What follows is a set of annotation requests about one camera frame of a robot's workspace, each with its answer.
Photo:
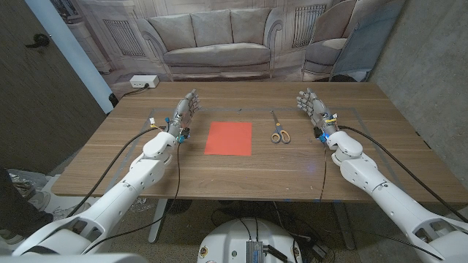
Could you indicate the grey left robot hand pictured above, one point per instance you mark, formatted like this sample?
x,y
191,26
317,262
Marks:
x,y
183,113

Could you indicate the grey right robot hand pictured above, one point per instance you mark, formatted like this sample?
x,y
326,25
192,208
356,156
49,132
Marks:
x,y
318,111

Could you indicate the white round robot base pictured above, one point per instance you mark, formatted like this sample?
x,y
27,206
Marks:
x,y
226,241

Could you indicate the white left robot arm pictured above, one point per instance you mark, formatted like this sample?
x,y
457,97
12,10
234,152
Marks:
x,y
120,190

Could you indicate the silver box on robot base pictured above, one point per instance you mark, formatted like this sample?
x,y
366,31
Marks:
x,y
254,252

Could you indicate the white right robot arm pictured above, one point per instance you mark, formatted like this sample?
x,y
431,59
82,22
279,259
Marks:
x,y
384,190

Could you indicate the red origami paper sheet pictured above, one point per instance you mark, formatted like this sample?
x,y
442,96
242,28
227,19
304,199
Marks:
x,y
228,139

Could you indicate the white power strip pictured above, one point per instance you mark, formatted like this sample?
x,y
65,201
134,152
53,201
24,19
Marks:
x,y
144,81

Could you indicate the grey blue leaning board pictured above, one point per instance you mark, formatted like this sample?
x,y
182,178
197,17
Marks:
x,y
369,40

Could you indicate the printed sofa room backdrop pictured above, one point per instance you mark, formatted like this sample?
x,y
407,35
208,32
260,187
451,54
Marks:
x,y
219,22

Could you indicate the white table leg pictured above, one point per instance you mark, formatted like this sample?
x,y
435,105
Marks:
x,y
157,223
343,226

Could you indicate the black power adapter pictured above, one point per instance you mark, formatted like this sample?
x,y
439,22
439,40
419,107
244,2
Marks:
x,y
320,250

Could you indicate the white floor board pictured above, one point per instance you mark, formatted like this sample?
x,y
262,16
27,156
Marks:
x,y
62,190

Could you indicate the person's dark trouser leg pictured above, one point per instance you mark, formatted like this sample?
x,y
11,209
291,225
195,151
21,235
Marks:
x,y
18,212

